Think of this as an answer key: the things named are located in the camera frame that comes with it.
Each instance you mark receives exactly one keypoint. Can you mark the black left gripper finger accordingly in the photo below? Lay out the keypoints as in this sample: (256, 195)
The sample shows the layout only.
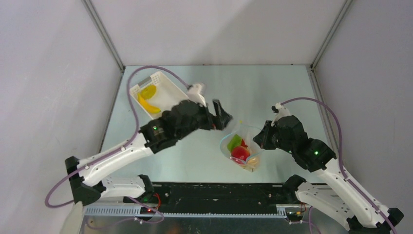
(220, 123)
(221, 116)

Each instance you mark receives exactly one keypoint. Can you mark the clear zip bag blue zipper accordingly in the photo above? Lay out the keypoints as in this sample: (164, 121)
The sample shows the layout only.
(246, 132)

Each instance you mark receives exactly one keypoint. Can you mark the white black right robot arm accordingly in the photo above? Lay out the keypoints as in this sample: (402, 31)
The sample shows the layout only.
(345, 201)

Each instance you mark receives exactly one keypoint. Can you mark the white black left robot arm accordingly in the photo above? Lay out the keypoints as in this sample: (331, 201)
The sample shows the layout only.
(90, 178)

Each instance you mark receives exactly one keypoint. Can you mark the yellow banana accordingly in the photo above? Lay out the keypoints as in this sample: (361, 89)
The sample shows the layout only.
(149, 108)

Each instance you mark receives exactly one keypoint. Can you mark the green star fruit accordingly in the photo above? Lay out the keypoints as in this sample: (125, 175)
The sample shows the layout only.
(234, 142)

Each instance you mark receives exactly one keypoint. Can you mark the white perforated plastic basket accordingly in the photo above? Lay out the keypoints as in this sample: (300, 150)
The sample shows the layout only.
(156, 94)

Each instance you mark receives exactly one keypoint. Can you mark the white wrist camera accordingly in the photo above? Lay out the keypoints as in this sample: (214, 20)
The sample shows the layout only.
(195, 93)
(280, 111)

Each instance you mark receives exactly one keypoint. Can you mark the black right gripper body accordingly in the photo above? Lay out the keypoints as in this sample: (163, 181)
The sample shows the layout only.
(267, 137)

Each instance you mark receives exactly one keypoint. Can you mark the yellow green fruit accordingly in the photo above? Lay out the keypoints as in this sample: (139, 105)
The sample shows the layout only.
(148, 92)

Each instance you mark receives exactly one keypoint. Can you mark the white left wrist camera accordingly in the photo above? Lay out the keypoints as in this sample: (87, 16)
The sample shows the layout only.
(195, 93)

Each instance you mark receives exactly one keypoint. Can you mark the orange red mango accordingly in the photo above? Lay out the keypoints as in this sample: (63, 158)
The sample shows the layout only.
(243, 144)

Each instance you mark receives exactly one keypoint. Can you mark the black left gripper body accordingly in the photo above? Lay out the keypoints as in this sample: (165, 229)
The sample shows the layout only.
(203, 120)

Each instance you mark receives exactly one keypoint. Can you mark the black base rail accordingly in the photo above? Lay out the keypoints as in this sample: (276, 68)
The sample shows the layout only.
(218, 198)

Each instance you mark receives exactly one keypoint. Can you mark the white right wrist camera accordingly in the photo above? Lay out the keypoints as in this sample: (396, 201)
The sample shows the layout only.
(280, 111)

